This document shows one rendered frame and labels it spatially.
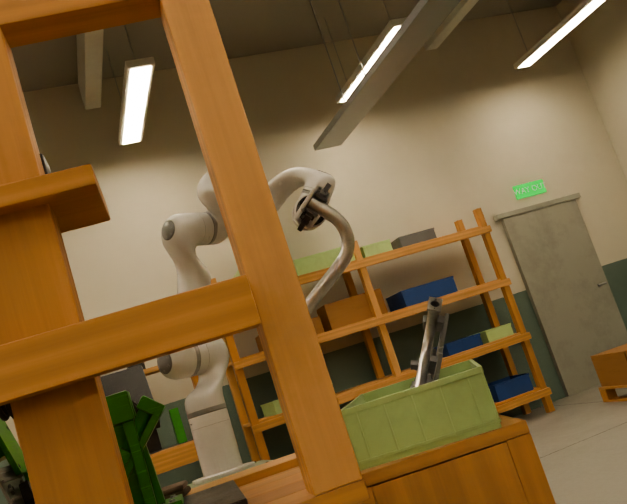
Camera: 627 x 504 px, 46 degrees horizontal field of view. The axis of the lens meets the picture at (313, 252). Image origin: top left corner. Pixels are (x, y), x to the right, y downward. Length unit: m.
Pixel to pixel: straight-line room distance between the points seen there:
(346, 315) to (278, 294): 5.91
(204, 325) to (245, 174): 0.30
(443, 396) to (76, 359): 1.12
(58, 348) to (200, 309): 0.24
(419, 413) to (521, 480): 0.31
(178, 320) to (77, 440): 0.26
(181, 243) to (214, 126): 0.80
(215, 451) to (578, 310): 7.15
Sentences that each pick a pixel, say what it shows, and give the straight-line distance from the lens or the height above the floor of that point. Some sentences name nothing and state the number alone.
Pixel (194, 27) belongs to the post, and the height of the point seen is 1.77.
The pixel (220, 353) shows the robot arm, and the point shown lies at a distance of 2.32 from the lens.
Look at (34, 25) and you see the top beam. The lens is 1.55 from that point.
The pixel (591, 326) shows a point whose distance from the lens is 9.10.
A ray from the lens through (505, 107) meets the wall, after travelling 9.45.
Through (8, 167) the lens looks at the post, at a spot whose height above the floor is 1.58.
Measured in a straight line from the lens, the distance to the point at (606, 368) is 7.45.
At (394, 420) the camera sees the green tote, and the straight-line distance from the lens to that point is 2.10.
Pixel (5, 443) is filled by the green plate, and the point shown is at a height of 1.14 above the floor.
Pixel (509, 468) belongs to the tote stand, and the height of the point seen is 0.68.
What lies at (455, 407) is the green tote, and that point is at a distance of 2.10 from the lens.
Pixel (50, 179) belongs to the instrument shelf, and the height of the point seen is 1.53.
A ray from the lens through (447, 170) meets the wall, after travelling 8.73.
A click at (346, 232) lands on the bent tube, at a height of 1.35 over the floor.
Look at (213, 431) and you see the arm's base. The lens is 2.25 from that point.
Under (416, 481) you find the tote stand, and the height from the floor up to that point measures 0.73.
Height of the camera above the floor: 1.07
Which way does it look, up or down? 9 degrees up
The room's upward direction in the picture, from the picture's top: 18 degrees counter-clockwise
